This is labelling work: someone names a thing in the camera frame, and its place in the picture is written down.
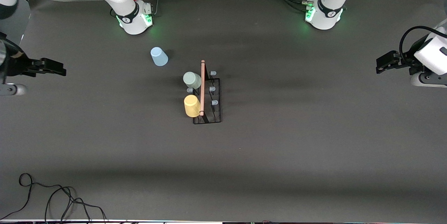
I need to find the pale green plastic cup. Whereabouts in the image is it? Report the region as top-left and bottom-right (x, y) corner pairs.
(183, 72), (202, 89)

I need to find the yellow plastic cup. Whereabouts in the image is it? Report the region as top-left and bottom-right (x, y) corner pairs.
(184, 95), (202, 118)

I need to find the black wire cup holder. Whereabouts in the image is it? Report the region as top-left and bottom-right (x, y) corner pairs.
(186, 60), (222, 125)

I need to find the light blue plastic cup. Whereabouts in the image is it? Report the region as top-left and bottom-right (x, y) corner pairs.
(151, 47), (169, 67)

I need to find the dark grey table cover sheet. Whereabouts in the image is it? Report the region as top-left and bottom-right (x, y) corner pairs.
(0, 0), (447, 222)

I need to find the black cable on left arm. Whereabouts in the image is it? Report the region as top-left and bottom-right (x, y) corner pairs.
(399, 25), (447, 65)

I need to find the loose black cable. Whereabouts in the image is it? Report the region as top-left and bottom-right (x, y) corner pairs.
(0, 173), (107, 223)

